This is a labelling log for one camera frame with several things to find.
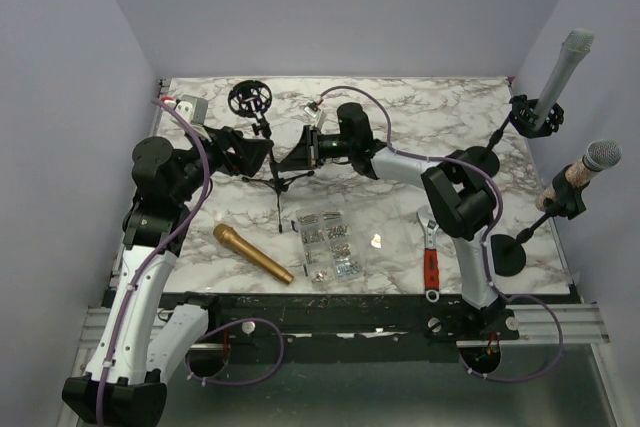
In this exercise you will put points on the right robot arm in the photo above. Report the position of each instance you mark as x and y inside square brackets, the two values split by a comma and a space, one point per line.
[460, 197]

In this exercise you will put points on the black round-base clip stand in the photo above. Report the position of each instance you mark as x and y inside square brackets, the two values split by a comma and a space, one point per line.
[508, 252]

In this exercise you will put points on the gold microphone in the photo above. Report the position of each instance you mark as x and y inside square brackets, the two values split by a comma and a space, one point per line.
[230, 239]

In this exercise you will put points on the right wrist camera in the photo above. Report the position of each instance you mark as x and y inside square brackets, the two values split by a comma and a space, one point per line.
[315, 114]

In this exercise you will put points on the black front mounting rail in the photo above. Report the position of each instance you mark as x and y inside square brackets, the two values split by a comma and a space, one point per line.
[335, 328]

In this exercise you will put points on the red-handled adjustable wrench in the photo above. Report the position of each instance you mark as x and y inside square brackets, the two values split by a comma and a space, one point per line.
[430, 230]

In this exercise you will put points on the clear plastic screw box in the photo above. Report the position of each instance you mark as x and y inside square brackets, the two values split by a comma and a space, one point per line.
[331, 252]

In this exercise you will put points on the cork-handle silver-head microphone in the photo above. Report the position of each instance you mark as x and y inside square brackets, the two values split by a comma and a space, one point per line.
[564, 192]

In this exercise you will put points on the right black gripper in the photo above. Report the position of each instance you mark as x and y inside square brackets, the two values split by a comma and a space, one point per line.
[300, 159]

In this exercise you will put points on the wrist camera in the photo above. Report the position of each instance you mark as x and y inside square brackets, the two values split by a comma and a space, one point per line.
[191, 109]
[315, 114]

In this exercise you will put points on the small white paper scrap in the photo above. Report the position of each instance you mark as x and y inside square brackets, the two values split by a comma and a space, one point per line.
[376, 241]

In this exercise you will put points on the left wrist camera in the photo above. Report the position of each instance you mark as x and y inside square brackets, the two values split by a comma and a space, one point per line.
[191, 109]

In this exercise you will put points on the grey microphone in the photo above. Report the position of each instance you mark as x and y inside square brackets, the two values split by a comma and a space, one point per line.
[573, 50]

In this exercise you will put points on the black round-base shock-mount stand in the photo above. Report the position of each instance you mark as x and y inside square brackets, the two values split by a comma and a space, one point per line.
[525, 121]

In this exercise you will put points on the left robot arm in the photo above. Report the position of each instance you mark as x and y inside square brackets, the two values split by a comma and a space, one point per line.
[126, 381]

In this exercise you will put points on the black tripod microphone stand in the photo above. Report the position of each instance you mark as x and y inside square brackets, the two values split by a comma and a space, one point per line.
[252, 99]

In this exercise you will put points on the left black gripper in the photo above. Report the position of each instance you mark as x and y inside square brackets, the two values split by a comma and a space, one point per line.
[249, 155]

